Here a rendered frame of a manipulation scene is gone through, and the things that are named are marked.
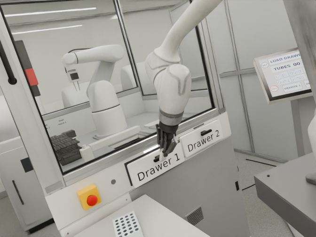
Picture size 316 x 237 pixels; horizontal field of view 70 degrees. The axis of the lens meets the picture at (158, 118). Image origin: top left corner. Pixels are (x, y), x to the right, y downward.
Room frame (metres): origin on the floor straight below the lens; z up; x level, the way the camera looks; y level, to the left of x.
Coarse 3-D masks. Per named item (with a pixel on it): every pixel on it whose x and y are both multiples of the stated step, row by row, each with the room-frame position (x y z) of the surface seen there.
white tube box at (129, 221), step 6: (120, 216) 0.76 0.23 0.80; (126, 216) 0.76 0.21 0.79; (132, 216) 0.75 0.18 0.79; (114, 222) 0.74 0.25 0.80; (120, 222) 0.73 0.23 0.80; (126, 222) 0.72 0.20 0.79; (132, 222) 0.71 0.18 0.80; (138, 222) 0.70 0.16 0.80; (114, 228) 0.70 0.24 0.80; (120, 228) 0.70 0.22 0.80; (126, 228) 0.69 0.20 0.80; (132, 228) 0.68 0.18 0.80; (138, 228) 0.67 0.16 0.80; (120, 234) 0.66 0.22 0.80; (126, 234) 0.66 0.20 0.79; (132, 234) 0.65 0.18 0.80; (138, 234) 0.65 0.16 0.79
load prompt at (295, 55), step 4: (296, 52) 1.33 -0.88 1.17; (276, 56) 1.35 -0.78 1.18; (280, 56) 1.35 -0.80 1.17; (284, 56) 1.34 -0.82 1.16; (288, 56) 1.33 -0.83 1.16; (292, 56) 1.32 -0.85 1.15; (296, 56) 1.31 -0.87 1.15; (268, 60) 1.36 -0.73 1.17; (272, 60) 1.35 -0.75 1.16; (276, 60) 1.34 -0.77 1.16; (280, 60) 1.33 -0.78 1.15; (284, 60) 1.32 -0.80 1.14; (288, 60) 1.31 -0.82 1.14; (272, 64) 1.33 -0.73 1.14
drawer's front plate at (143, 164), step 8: (152, 152) 0.98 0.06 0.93; (176, 152) 1.03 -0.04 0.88; (136, 160) 0.94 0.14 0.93; (144, 160) 0.94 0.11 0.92; (152, 160) 0.96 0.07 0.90; (168, 160) 1.00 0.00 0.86; (128, 168) 0.91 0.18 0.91; (136, 168) 0.92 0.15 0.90; (144, 168) 0.94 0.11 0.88; (168, 168) 1.00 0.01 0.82; (136, 176) 0.91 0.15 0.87; (152, 176) 0.95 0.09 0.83; (136, 184) 0.91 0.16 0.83
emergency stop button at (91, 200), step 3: (93, 195) 0.79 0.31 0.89; (87, 198) 0.78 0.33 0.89; (90, 198) 0.78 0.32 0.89; (93, 198) 0.78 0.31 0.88; (96, 198) 0.79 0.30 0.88; (87, 201) 0.78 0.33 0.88; (90, 201) 0.78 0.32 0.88; (93, 201) 0.78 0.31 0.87; (96, 201) 0.79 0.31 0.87; (90, 204) 0.78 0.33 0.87; (93, 204) 0.78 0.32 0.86
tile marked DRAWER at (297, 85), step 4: (288, 84) 1.23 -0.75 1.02; (292, 84) 1.22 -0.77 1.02; (296, 84) 1.21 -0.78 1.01; (300, 84) 1.20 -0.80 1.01; (284, 88) 1.22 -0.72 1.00; (288, 88) 1.21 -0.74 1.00; (292, 88) 1.20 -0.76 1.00; (296, 88) 1.20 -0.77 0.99; (300, 88) 1.19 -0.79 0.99; (284, 92) 1.21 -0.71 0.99
